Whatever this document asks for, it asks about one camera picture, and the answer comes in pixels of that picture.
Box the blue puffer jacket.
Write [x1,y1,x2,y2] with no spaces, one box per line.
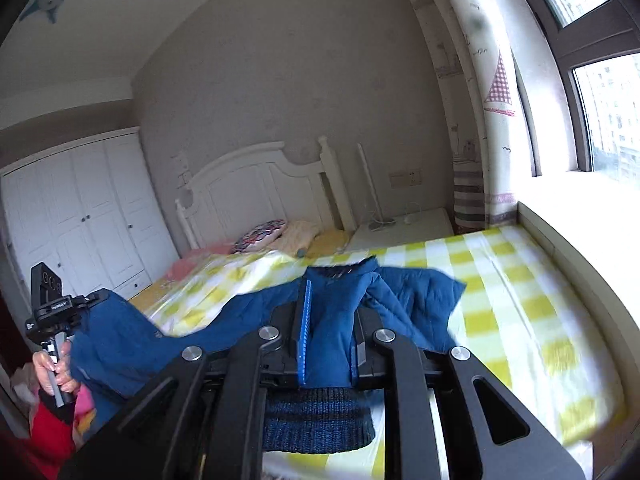
[70,257,466,454]

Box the red sleeve forearm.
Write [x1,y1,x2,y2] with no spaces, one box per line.
[1,389,76,479]

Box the left hand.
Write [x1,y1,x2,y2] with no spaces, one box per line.
[32,339,80,396]

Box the white wardrobe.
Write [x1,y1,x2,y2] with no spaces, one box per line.
[1,128,178,299]

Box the yellow checked bed quilt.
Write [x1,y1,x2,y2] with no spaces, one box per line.
[129,226,626,474]

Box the colourful patterned pillow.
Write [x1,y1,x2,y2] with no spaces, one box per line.
[231,219,288,254]

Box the pink dotted pillow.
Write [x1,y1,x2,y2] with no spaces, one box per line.
[272,220,320,257]

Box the yellow pillow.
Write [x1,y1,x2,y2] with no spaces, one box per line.
[305,230,352,258]

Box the white bedside table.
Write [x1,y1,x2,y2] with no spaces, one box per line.
[346,208,454,252]

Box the white wooden headboard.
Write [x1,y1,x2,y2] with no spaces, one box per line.
[176,136,357,249]

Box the silver lamp pole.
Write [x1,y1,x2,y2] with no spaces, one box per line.
[357,143,396,232]

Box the sailboat print curtain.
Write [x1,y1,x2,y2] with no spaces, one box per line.
[394,0,576,235]

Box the wall switch and socket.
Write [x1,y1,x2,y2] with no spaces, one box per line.
[388,169,422,188]

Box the window frame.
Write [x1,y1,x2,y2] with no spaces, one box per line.
[526,0,639,179]

